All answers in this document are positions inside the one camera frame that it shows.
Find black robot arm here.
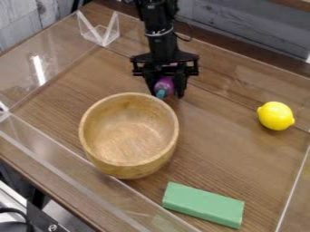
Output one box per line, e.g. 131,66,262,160
130,0,200,99

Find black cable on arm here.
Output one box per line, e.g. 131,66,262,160
174,21,194,43

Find green rectangular sponge block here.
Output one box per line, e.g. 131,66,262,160
162,182,245,229

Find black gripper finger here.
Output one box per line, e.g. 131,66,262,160
145,72,160,94
174,70,188,98

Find brown wooden bowl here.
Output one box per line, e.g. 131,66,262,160
79,92,181,179

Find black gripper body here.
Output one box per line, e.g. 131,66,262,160
130,31,200,76

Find purple toy eggplant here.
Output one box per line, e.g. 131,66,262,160
154,77,176,99

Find clear acrylic corner bracket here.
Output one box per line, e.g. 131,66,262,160
77,11,121,47

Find clear acrylic front wall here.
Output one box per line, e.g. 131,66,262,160
0,112,201,232

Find black cable lower left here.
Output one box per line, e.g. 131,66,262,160
0,207,34,232

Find yellow toy lemon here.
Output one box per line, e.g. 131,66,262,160
257,101,296,131

